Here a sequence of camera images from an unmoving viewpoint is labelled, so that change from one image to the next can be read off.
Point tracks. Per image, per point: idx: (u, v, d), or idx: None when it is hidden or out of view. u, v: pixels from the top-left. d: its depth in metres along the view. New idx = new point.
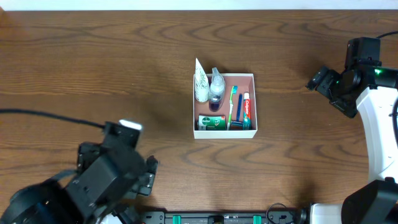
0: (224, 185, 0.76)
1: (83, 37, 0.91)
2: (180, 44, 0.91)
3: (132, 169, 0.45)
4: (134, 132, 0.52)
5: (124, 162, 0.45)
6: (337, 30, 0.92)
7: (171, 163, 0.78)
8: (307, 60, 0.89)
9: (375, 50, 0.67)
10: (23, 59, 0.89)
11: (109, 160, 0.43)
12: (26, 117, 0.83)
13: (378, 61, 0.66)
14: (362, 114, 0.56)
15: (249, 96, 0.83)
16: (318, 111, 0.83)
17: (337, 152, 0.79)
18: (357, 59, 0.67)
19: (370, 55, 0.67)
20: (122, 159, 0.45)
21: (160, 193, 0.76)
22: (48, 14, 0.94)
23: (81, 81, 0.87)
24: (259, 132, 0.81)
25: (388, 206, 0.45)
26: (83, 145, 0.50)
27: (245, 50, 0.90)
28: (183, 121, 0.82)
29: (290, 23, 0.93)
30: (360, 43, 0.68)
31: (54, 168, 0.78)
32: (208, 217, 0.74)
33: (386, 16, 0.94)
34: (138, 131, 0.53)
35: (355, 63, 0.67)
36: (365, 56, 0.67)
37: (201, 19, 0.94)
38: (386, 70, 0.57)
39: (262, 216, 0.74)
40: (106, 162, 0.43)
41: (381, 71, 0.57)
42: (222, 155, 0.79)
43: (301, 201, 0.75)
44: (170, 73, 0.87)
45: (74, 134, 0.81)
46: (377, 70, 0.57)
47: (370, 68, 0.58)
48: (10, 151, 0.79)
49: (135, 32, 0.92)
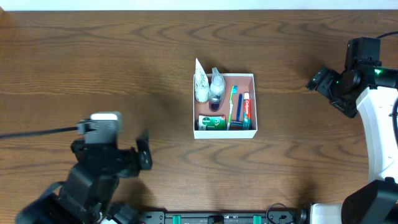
0: (224, 185, 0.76)
1: (83, 38, 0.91)
2: (180, 44, 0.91)
3: (107, 166, 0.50)
4: (111, 123, 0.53)
5: (96, 165, 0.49)
6: (337, 30, 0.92)
7: (171, 163, 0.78)
8: (307, 60, 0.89)
9: (375, 50, 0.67)
10: (23, 59, 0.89)
11: (79, 169, 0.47)
12: (26, 117, 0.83)
13: (378, 61, 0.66)
14: (362, 114, 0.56)
15: (249, 96, 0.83)
16: (318, 111, 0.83)
17: (337, 152, 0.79)
18: (357, 59, 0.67)
19: (371, 55, 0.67)
20: (93, 164, 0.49)
21: (160, 193, 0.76)
22: (48, 14, 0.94)
23: (81, 81, 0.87)
24: (259, 132, 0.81)
25: (388, 206, 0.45)
26: (74, 144, 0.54)
27: (245, 50, 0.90)
28: (183, 121, 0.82)
29: (290, 23, 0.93)
30: (360, 42, 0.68)
31: (54, 168, 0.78)
32: (208, 217, 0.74)
33: (386, 16, 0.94)
34: (115, 120, 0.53)
35: (355, 63, 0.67)
36: (365, 56, 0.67)
37: (201, 19, 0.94)
38: (386, 70, 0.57)
39: (262, 216, 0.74)
40: (78, 174, 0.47)
41: (382, 71, 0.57)
42: (222, 155, 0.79)
43: (301, 201, 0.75)
44: (170, 73, 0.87)
45: (74, 134, 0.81)
46: (377, 70, 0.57)
47: (370, 68, 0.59)
48: (10, 151, 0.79)
49: (135, 32, 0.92)
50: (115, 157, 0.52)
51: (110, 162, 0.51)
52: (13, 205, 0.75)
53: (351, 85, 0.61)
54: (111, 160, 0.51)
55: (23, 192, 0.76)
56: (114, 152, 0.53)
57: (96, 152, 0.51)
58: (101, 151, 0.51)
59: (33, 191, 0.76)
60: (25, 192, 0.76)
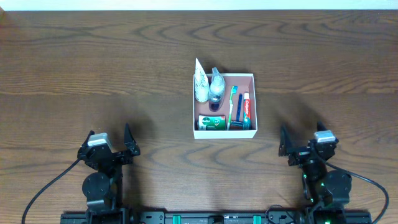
0: (224, 185, 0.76)
1: (83, 38, 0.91)
2: (180, 45, 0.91)
3: (102, 186, 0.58)
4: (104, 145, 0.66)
5: (96, 191, 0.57)
6: (336, 30, 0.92)
7: (170, 163, 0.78)
8: (308, 60, 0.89)
9: (330, 138, 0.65)
10: (23, 60, 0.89)
11: (91, 201, 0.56)
12: (26, 118, 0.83)
13: (335, 141, 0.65)
14: (324, 216, 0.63)
15: (249, 96, 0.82)
16: (318, 111, 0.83)
17: (339, 157, 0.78)
18: (308, 158, 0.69)
19: (324, 142, 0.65)
20: (94, 191, 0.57)
21: (160, 193, 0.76)
22: (49, 14, 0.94)
23: (81, 81, 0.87)
24: (259, 132, 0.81)
25: None
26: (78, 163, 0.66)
27: (245, 50, 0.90)
28: (183, 121, 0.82)
29: (290, 23, 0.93)
30: (316, 137, 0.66)
31: (54, 169, 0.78)
32: (208, 217, 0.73)
33: (386, 16, 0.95)
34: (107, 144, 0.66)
35: (313, 156, 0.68)
36: (320, 147, 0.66)
37: (201, 20, 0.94)
38: (346, 190, 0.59)
39: (262, 216, 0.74)
40: (92, 205, 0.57)
41: (339, 191, 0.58)
42: (222, 155, 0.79)
43: (301, 202, 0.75)
44: (169, 73, 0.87)
45: (73, 135, 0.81)
46: (336, 185, 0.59)
47: (331, 181, 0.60)
48: (10, 150, 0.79)
49: (134, 32, 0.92)
50: (101, 177, 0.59)
51: (101, 182, 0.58)
52: (13, 205, 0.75)
53: (314, 186, 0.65)
54: (100, 180, 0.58)
55: (23, 191, 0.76)
56: (97, 173, 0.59)
57: (89, 185, 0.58)
58: (89, 182, 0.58)
59: (32, 191, 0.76)
60: (25, 192, 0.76)
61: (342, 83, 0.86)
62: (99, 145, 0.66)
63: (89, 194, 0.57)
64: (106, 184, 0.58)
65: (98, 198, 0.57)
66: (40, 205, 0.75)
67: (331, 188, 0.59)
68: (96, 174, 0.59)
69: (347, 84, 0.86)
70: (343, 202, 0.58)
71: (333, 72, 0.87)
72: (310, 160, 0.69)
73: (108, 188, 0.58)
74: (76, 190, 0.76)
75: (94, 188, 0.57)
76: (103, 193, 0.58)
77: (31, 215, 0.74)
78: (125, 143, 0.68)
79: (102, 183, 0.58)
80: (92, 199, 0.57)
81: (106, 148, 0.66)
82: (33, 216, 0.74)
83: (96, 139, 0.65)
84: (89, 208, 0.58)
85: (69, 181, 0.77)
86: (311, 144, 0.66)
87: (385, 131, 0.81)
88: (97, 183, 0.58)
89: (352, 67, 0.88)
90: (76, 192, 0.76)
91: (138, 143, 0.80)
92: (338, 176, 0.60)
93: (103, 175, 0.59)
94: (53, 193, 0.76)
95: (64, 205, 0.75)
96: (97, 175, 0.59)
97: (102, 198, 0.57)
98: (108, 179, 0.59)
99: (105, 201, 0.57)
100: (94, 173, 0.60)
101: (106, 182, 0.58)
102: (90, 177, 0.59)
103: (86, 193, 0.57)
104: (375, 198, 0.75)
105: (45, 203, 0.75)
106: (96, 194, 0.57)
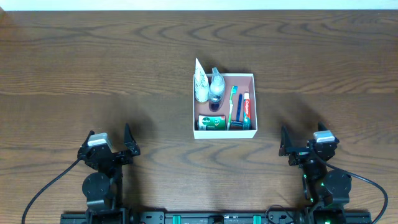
0: (224, 185, 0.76)
1: (83, 38, 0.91)
2: (180, 45, 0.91)
3: (102, 186, 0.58)
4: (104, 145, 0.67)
5: (96, 191, 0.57)
6: (336, 30, 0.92)
7: (171, 163, 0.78)
8: (308, 60, 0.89)
9: (329, 138, 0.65)
10: (23, 59, 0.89)
11: (91, 201, 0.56)
12: (26, 118, 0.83)
13: (334, 141, 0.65)
14: (324, 215, 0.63)
15: (249, 96, 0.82)
16: (318, 111, 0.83)
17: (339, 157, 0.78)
18: (308, 158, 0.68)
19: (324, 142, 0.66)
20: (94, 191, 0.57)
21: (160, 193, 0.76)
22: (49, 14, 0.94)
23: (81, 81, 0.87)
24: (259, 132, 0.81)
25: None
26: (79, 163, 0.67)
27: (245, 50, 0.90)
28: (183, 121, 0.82)
29: (290, 23, 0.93)
30: (315, 137, 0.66)
31: (54, 169, 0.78)
32: (208, 217, 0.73)
33: (385, 16, 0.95)
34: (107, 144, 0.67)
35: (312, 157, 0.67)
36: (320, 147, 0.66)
37: (201, 20, 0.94)
38: (346, 190, 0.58)
39: (262, 216, 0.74)
40: (92, 205, 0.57)
41: (340, 191, 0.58)
42: (222, 155, 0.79)
43: (301, 202, 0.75)
44: (169, 73, 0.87)
45: (73, 134, 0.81)
46: (336, 185, 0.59)
47: (331, 182, 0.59)
48: (10, 150, 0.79)
49: (134, 32, 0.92)
50: (101, 176, 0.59)
51: (101, 182, 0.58)
52: (13, 204, 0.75)
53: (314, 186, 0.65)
54: (100, 180, 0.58)
55: (23, 191, 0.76)
56: (97, 173, 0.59)
57: (89, 185, 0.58)
58: (89, 182, 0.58)
59: (32, 191, 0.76)
60: (25, 192, 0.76)
61: (342, 83, 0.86)
62: (99, 145, 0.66)
63: (89, 194, 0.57)
64: (106, 184, 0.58)
65: (98, 198, 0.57)
66: (40, 205, 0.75)
67: (331, 187, 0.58)
68: (96, 174, 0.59)
69: (347, 84, 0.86)
70: (343, 202, 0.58)
71: (333, 72, 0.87)
72: (310, 160, 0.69)
73: (107, 187, 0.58)
74: (76, 190, 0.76)
75: (94, 188, 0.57)
76: (102, 193, 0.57)
77: (31, 215, 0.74)
78: (125, 143, 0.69)
79: (102, 183, 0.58)
80: (91, 198, 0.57)
81: (106, 148, 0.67)
82: (33, 216, 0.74)
83: (96, 139, 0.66)
84: (89, 208, 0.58)
85: (69, 181, 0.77)
86: (310, 144, 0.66)
87: (385, 131, 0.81)
88: (97, 183, 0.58)
89: (351, 67, 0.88)
90: (76, 192, 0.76)
91: (138, 143, 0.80)
92: (338, 177, 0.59)
93: (103, 175, 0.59)
94: (53, 192, 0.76)
95: (63, 205, 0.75)
96: (97, 174, 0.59)
97: (102, 198, 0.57)
98: (108, 179, 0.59)
99: (105, 201, 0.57)
100: (94, 173, 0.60)
101: (106, 182, 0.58)
102: (90, 177, 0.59)
103: (86, 193, 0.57)
104: (375, 198, 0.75)
105: (45, 203, 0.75)
106: (96, 194, 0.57)
